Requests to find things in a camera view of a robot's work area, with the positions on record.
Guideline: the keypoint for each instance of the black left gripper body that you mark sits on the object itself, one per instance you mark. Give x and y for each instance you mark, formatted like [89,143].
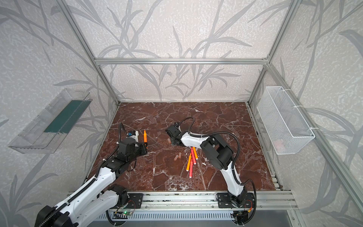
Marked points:
[141,146]

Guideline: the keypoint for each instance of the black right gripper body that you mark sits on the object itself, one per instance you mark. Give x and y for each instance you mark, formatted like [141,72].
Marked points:
[171,132]

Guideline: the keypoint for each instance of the orange highlighter pen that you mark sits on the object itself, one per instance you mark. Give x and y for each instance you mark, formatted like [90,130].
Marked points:
[145,136]
[195,153]

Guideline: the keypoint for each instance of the yellow-orange highlighter pen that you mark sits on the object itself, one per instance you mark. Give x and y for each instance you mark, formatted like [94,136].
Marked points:
[189,162]

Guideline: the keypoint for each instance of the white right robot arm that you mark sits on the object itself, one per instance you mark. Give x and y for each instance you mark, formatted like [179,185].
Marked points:
[218,152]

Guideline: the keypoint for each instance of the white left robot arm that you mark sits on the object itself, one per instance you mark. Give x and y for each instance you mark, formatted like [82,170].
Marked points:
[98,194]

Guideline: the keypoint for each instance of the pink highlighter pen upper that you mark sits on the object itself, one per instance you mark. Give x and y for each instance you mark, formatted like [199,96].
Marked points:
[193,156]

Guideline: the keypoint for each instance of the pink highlighter pen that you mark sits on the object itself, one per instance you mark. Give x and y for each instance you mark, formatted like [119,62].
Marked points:
[193,156]
[190,170]

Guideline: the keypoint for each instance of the pink highlighter pen lower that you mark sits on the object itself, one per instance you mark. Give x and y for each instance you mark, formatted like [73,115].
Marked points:
[190,170]

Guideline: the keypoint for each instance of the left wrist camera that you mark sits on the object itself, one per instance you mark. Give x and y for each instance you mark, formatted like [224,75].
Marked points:
[133,134]

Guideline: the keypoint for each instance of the clear plastic wall tray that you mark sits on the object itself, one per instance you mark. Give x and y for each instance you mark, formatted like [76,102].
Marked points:
[48,130]

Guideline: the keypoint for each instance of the white wire mesh basket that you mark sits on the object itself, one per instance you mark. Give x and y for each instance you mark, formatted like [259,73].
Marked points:
[287,129]

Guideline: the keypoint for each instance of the aluminium cage frame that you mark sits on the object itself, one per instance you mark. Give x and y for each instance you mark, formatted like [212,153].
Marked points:
[352,187]

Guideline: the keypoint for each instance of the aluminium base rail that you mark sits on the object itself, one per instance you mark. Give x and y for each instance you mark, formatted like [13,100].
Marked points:
[191,205]

